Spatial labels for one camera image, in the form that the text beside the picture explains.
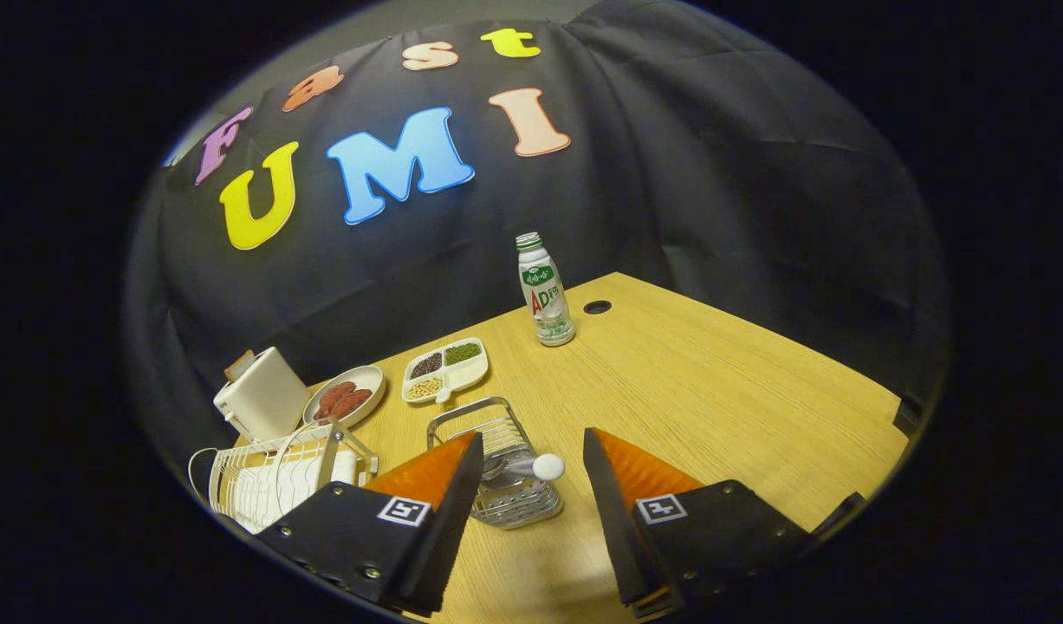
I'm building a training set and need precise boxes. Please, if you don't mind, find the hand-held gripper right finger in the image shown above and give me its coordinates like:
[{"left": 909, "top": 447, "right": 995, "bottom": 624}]
[{"left": 583, "top": 427, "right": 813, "bottom": 618}]

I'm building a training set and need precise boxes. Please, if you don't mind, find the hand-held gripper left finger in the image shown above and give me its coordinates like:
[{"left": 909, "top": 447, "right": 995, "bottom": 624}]
[{"left": 256, "top": 431, "right": 485, "bottom": 618}]

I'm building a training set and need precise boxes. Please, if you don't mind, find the white wire dish rack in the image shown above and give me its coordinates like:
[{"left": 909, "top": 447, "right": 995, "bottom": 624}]
[{"left": 189, "top": 419, "right": 379, "bottom": 535}]

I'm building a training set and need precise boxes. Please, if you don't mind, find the beige plate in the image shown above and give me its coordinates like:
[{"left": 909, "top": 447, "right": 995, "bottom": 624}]
[{"left": 302, "top": 365, "right": 386, "bottom": 429}]

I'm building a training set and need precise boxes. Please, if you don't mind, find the white green drink bottle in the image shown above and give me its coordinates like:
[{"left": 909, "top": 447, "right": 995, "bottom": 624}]
[{"left": 515, "top": 231, "right": 576, "bottom": 348}]

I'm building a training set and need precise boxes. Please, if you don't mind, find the black backdrop cloth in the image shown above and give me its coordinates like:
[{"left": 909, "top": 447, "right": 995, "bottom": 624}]
[{"left": 124, "top": 0, "right": 952, "bottom": 486}]

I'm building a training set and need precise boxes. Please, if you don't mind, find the spoon with blue checked handle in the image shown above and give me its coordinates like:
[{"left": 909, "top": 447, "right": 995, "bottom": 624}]
[{"left": 482, "top": 453, "right": 566, "bottom": 483}]

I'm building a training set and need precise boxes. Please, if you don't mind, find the red meat patty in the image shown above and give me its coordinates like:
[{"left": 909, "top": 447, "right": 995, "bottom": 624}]
[
  {"left": 327, "top": 389, "right": 373, "bottom": 420},
  {"left": 316, "top": 381, "right": 357, "bottom": 415}
]

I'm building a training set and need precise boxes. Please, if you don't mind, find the white toaster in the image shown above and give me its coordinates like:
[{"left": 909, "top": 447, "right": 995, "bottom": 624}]
[{"left": 213, "top": 347, "right": 311, "bottom": 443}]

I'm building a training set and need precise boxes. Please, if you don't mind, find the white drip tray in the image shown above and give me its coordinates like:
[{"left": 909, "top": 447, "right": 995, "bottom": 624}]
[{"left": 228, "top": 468, "right": 359, "bottom": 530}]

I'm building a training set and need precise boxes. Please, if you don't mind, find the metal wire basket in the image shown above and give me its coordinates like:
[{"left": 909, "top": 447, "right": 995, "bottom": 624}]
[{"left": 427, "top": 397, "right": 564, "bottom": 530}]

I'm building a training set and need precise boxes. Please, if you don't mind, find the white divided dish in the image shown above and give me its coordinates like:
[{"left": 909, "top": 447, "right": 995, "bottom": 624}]
[{"left": 401, "top": 337, "right": 490, "bottom": 405}]

